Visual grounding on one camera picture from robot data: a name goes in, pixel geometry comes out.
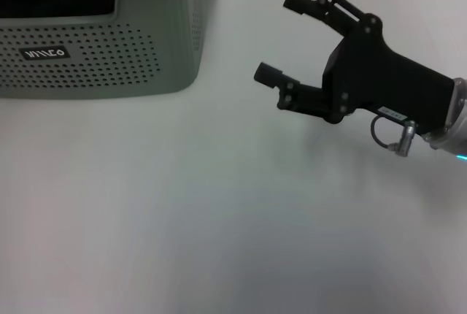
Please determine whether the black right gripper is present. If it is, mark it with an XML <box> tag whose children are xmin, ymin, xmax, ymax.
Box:
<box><xmin>253</xmin><ymin>0</ymin><xmax>455</xmax><ymax>134</ymax></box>

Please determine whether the grey perforated storage box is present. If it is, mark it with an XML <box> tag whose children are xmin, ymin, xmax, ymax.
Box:
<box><xmin>0</xmin><ymin>0</ymin><xmax>206</xmax><ymax>100</ymax></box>

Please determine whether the gripper cable with metal plug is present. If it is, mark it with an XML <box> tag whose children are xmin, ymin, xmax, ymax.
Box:
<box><xmin>370</xmin><ymin>115</ymin><xmax>420</xmax><ymax>157</ymax></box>

